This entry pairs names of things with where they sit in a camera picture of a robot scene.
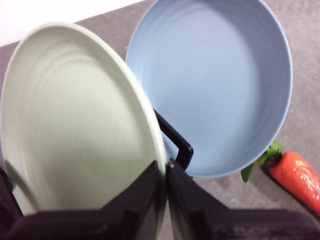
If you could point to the blue plate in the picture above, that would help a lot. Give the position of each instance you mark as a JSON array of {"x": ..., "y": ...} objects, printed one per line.
[{"x": 212, "y": 87}]

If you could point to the green plate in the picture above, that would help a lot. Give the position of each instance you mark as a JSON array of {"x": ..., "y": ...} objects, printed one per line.
[{"x": 75, "y": 112}]

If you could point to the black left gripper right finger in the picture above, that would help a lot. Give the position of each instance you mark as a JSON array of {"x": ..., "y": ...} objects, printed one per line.
[{"x": 225, "y": 225}]

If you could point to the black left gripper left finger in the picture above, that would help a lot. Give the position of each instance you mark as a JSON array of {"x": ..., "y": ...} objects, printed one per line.
[{"x": 112, "y": 222}]

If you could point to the orange toy carrot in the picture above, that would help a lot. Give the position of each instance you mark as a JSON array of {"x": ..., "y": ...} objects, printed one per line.
[{"x": 295, "y": 172}]

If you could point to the black plate rack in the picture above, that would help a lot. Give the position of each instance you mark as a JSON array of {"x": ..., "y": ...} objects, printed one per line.
[{"x": 183, "y": 150}]

